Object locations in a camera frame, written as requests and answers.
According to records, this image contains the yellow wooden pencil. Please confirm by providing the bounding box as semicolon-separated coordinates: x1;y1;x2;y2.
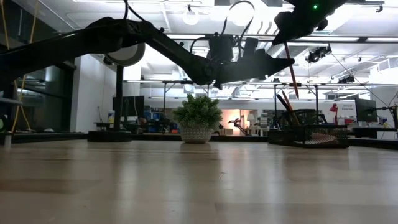
281;90;302;126
284;41;300;100

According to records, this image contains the black mesh desk organizer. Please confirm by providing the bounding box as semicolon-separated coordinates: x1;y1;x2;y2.
267;108;349;149

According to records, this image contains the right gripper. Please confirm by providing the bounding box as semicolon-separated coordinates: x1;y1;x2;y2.
272;11;329;46

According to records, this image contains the green potted plant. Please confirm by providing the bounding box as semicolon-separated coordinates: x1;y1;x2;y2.
172;94;223;144

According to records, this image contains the black computer monitor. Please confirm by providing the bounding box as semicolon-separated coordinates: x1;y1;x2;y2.
355;98;379;123
112;95;146;118

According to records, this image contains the black desk lamp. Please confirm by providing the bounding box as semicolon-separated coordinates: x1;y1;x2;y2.
88;42;146;143

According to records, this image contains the black ceiling track light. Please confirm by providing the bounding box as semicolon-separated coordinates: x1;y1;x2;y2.
305;44;333;64
338;74;356;84

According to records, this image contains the red background desk lamp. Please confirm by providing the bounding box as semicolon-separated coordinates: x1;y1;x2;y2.
329;103;340;124

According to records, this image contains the pink sticky notes pad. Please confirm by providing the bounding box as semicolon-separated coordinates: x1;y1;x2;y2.
306;133;339;146

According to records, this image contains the white ceiling ring lamp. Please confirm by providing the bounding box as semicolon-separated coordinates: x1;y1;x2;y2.
182;4;200;26

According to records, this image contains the yellow cable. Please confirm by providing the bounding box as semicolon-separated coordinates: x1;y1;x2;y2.
0;0;40;133

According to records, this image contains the black background rig frame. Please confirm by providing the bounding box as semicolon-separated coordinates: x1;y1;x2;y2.
272;82;320;124
162;80;210;116

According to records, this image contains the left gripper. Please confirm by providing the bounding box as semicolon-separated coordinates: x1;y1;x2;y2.
194;49;295;90

